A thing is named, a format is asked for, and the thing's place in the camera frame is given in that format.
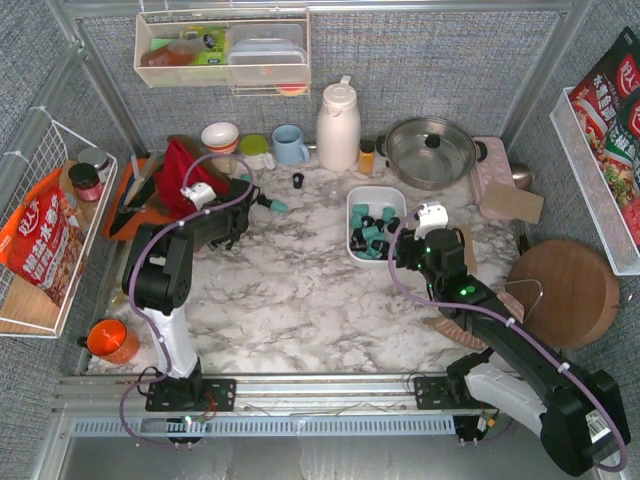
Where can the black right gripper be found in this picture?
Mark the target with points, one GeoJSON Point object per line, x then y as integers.
{"type": "Point", "coordinates": [404, 245]}

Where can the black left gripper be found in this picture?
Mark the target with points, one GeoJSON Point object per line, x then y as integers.
{"type": "Point", "coordinates": [245, 201]}

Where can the brown cardboard square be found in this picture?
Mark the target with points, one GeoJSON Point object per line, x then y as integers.
{"type": "Point", "coordinates": [469, 255]}

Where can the black coffee capsule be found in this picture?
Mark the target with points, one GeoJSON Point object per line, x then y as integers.
{"type": "Point", "coordinates": [393, 225]}
{"type": "Point", "coordinates": [367, 221]}
{"type": "Point", "coordinates": [357, 235]}
{"type": "Point", "coordinates": [297, 180]}
{"type": "Point", "coordinates": [263, 201]}
{"type": "Point", "coordinates": [381, 246]}
{"type": "Point", "coordinates": [357, 246]}

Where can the striped pink knit cloth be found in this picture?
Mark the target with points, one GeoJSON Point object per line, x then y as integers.
{"type": "Point", "coordinates": [467, 338]}

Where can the white rectangular storage basket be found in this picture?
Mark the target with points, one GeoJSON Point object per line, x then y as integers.
{"type": "Point", "coordinates": [377, 197]}

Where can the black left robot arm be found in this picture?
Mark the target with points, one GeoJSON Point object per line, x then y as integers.
{"type": "Point", "coordinates": [159, 271]}

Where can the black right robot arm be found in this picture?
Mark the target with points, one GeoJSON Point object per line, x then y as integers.
{"type": "Point", "coordinates": [584, 424]}

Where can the red cloth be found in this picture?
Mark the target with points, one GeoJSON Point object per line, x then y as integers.
{"type": "Point", "coordinates": [181, 153]}

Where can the green lid glass jar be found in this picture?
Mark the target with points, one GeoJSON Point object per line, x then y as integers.
{"type": "Point", "coordinates": [255, 152]}

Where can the orange tray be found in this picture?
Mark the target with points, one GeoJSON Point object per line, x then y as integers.
{"type": "Point", "coordinates": [136, 201]}

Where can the brown cardboard on tray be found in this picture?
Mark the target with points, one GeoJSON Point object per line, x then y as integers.
{"type": "Point", "coordinates": [512, 202]}

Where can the white bowl with stripes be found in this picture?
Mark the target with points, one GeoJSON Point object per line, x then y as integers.
{"type": "Point", "coordinates": [220, 137]}

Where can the light blue mug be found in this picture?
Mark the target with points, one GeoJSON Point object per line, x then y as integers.
{"type": "Point", "coordinates": [288, 146]}

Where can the steel pot with lid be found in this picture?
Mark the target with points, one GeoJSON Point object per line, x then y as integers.
{"type": "Point", "coordinates": [430, 153]}

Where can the pink egg tray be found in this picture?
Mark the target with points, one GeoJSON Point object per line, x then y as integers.
{"type": "Point", "coordinates": [494, 167]}

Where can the clear plastic cup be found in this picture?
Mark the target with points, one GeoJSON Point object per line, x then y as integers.
{"type": "Point", "coordinates": [334, 193]}

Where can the orange spice bottle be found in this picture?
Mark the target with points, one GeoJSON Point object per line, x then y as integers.
{"type": "Point", "coordinates": [366, 156]}

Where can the round wooden board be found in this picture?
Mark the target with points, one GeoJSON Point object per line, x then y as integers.
{"type": "Point", "coordinates": [569, 293]}

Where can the white thermos jug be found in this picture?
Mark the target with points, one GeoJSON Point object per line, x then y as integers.
{"type": "Point", "coordinates": [338, 126]}

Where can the silver lid jar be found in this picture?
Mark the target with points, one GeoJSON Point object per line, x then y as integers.
{"type": "Point", "coordinates": [96, 157]}

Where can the red lid jar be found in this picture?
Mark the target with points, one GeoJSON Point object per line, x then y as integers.
{"type": "Point", "coordinates": [86, 182]}

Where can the orange ball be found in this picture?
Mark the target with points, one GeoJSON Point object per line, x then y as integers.
{"type": "Point", "coordinates": [112, 341]}

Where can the clear plastic food container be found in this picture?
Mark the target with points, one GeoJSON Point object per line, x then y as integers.
{"type": "Point", "coordinates": [267, 53]}

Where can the white right wall basket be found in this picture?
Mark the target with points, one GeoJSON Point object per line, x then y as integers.
{"type": "Point", "coordinates": [617, 241]}

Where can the white wall-mounted basket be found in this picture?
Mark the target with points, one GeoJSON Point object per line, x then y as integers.
{"type": "Point", "coordinates": [155, 30]}

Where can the white wire side basket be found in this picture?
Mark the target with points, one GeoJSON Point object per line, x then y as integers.
{"type": "Point", "coordinates": [26, 311]}

